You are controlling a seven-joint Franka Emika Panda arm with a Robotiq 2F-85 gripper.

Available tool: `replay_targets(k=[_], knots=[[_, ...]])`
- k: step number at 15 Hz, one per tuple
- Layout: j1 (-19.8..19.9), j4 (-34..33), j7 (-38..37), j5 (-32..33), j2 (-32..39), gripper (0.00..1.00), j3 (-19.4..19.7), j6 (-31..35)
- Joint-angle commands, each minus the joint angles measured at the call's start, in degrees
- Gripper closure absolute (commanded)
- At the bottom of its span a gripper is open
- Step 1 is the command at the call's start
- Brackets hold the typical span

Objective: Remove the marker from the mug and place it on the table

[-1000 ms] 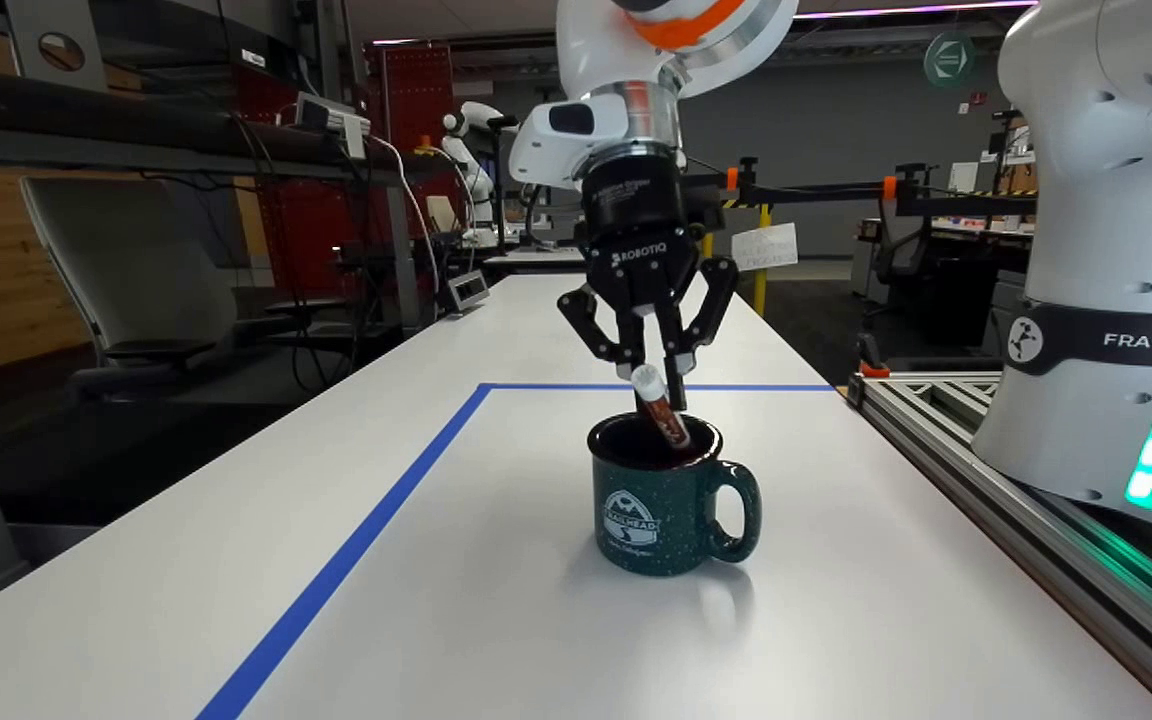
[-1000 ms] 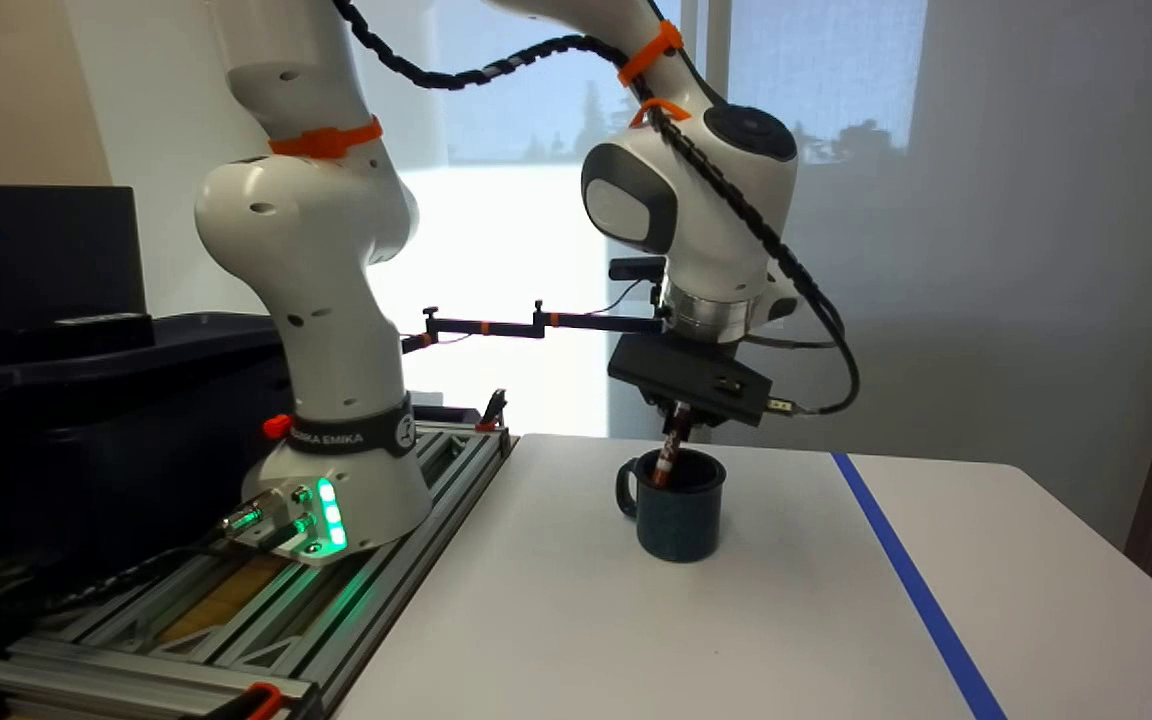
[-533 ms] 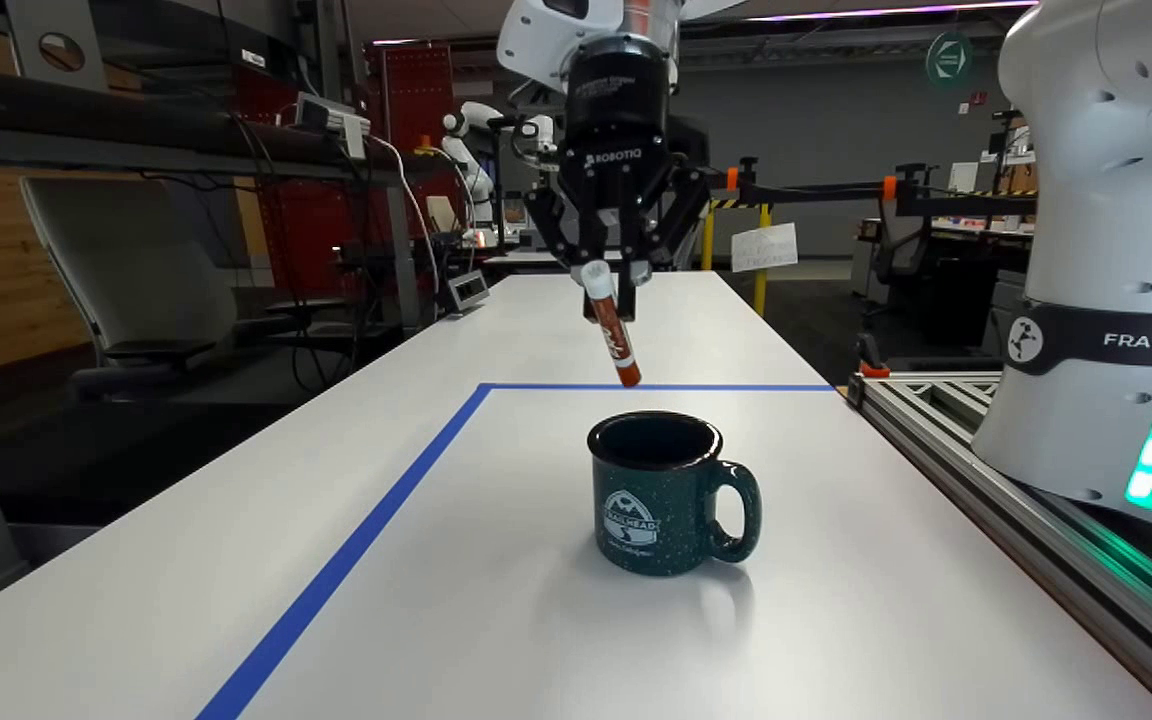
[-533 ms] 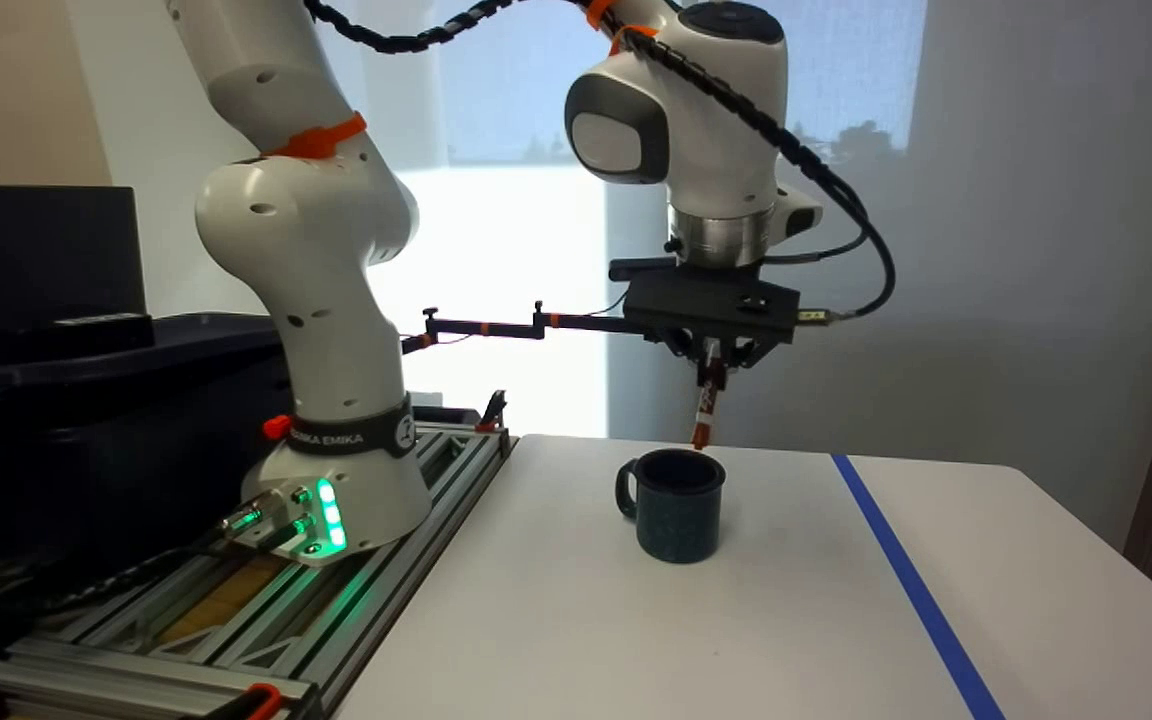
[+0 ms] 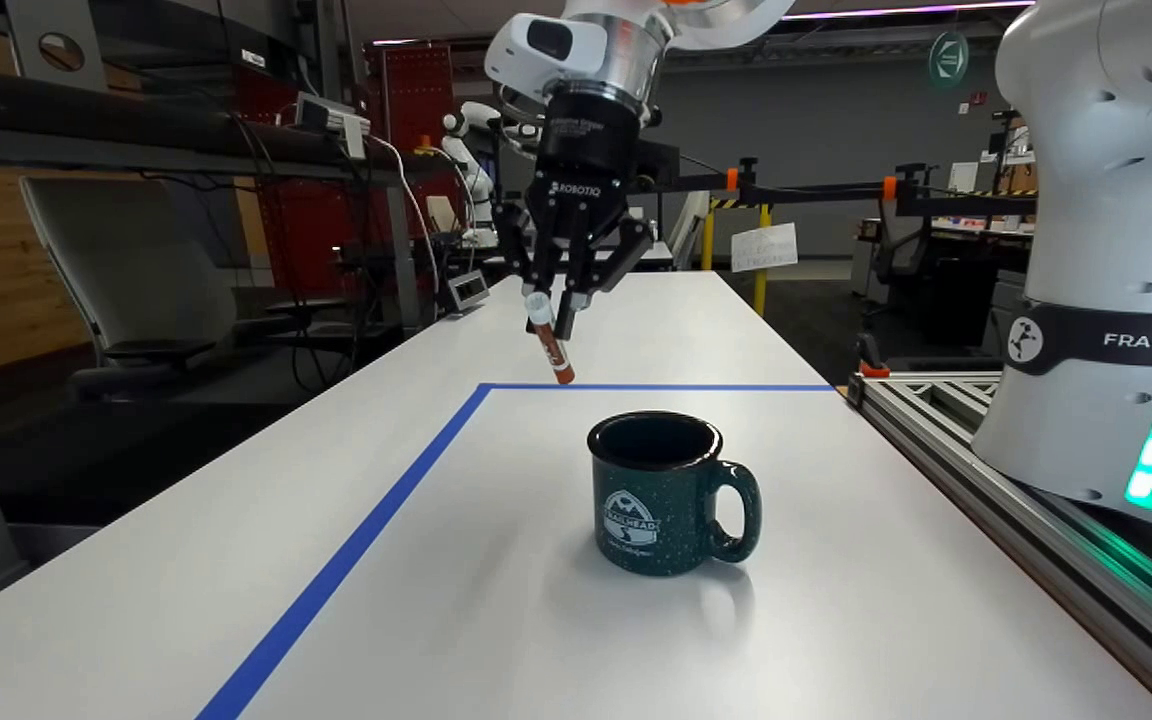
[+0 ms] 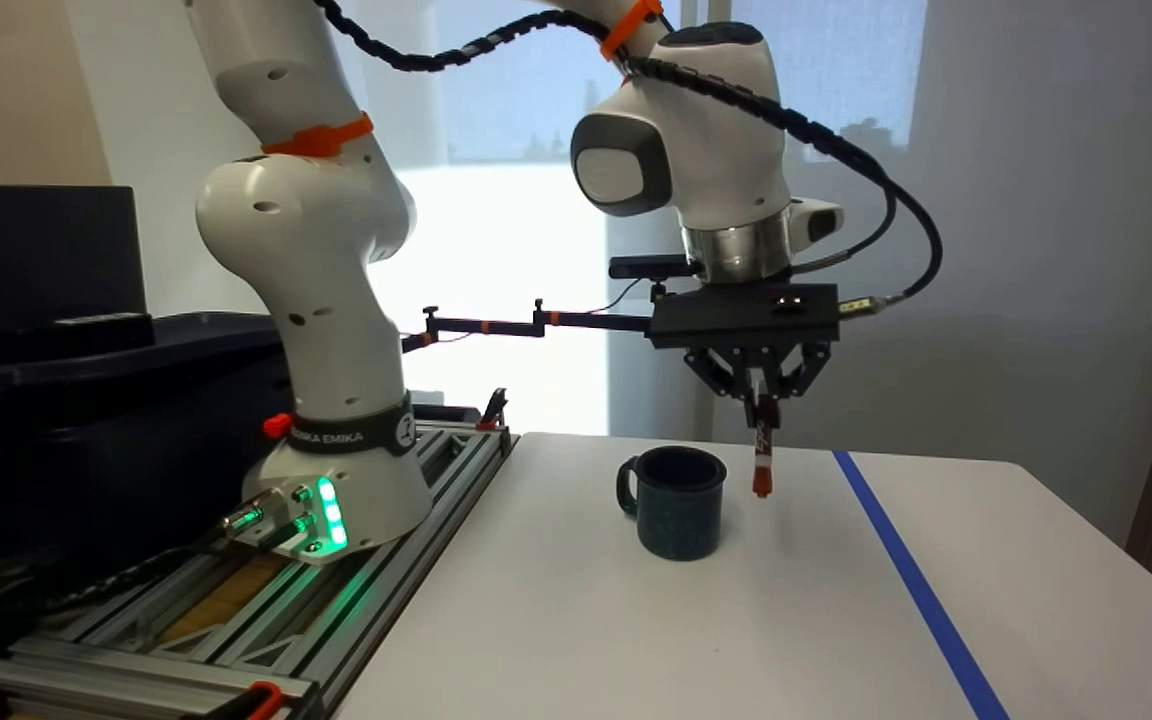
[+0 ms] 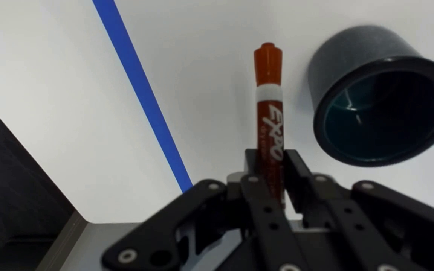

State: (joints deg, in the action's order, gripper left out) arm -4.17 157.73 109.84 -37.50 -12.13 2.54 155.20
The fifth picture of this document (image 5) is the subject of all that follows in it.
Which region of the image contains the black workbench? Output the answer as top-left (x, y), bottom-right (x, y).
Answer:
top-left (850, 196), bottom-right (1040, 378)

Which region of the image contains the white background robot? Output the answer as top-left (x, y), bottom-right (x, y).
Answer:
top-left (435, 96), bottom-right (509, 258)

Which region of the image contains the metal shelf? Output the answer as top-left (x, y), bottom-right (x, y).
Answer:
top-left (0, 56), bottom-right (391, 186)

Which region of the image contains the red and white marker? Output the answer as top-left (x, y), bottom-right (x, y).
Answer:
top-left (525, 293), bottom-right (580, 394)

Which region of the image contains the dark green enamel mug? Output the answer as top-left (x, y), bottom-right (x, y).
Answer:
top-left (584, 409), bottom-right (762, 579)

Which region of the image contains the white power box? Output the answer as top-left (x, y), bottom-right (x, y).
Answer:
top-left (291, 90), bottom-right (374, 167)

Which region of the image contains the blue tape line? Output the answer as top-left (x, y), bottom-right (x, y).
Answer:
top-left (191, 381), bottom-right (834, 720)

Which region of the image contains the red cabinet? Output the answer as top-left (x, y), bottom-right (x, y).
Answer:
top-left (232, 35), bottom-right (461, 306)

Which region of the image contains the grey office chair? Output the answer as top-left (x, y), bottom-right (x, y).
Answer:
top-left (15, 172), bottom-right (251, 403)

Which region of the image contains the small grey device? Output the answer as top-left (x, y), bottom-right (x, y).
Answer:
top-left (441, 269), bottom-right (497, 318)

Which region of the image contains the round green sign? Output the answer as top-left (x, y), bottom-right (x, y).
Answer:
top-left (922, 30), bottom-right (974, 96)

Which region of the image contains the aluminium rail base frame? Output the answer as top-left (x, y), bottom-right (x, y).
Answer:
top-left (842, 370), bottom-right (1152, 720)

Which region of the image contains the black bar with orange clamps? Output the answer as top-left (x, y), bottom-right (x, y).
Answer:
top-left (653, 158), bottom-right (1046, 225)

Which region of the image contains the grey panel with round disc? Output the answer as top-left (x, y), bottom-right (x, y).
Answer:
top-left (5, 0), bottom-right (111, 96)

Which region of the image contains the white paper sign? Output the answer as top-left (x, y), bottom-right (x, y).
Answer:
top-left (726, 222), bottom-right (802, 281)

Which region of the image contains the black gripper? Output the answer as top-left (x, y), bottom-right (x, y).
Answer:
top-left (491, 84), bottom-right (654, 346)

